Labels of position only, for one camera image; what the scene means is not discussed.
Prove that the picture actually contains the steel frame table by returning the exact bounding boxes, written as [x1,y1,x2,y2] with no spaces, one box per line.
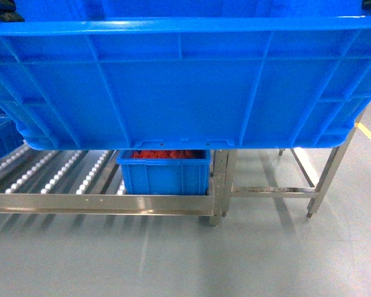
[224,115,362,218]

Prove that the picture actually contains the steel roller shelf rack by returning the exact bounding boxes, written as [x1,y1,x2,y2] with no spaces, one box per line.
[0,144,237,225]

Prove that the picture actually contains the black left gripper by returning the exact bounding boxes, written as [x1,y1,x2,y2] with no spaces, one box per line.
[0,0,25,22]

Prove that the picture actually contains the small blue crate red parts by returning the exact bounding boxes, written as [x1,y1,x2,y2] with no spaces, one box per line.
[117,150,211,196]

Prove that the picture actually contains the large blue plastic crate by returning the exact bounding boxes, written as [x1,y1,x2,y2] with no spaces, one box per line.
[0,1,371,150]

